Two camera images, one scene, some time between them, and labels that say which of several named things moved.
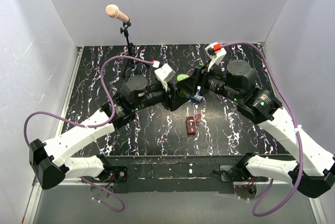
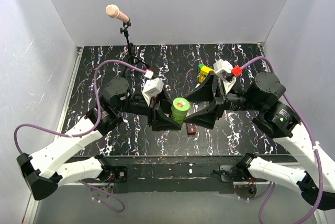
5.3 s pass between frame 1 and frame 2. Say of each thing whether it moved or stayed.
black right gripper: moved
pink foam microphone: stayed
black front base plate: stayed
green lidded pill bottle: moved
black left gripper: moved
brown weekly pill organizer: stayed
